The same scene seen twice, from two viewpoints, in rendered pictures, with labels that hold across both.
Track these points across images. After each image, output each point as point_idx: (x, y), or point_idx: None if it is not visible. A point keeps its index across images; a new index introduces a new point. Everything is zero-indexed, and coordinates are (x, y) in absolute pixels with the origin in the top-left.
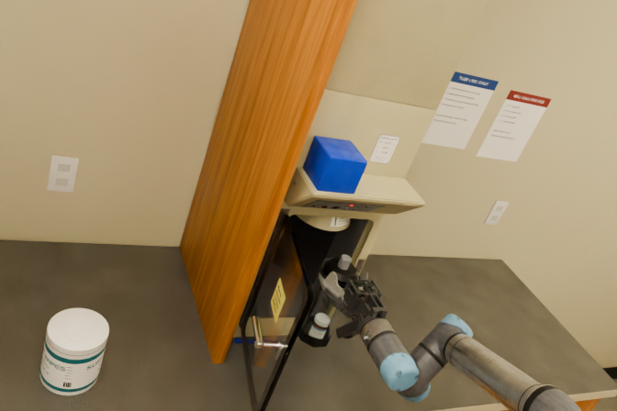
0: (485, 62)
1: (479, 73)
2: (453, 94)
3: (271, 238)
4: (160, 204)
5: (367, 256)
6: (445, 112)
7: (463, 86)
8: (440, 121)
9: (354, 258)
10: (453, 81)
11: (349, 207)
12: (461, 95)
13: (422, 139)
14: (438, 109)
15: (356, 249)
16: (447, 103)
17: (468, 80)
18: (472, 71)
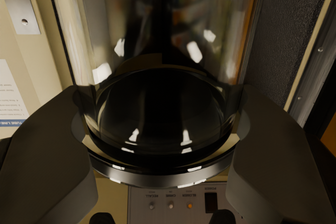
0: (9, 136)
1: (5, 128)
2: (14, 110)
3: (318, 90)
4: None
5: (18, 44)
6: (5, 93)
7: (10, 117)
8: (2, 84)
9: (41, 7)
10: (25, 119)
11: (185, 210)
12: (4, 110)
13: (3, 62)
14: (15, 95)
15: (56, 37)
16: (11, 102)
17: (10, 122)
18: (14, 129)
